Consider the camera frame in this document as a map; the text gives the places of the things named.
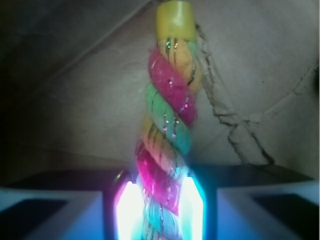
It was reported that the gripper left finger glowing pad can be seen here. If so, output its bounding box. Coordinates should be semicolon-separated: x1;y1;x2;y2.
0;169;142;240

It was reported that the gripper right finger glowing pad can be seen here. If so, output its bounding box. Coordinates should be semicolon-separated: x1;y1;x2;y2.
179;164;320;240

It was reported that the multicolored twisted rope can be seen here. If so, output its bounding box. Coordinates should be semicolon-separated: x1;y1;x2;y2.
134;0;203;240

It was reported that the brown paper bag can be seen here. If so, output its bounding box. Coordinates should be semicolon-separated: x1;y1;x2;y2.
0;0;320;185

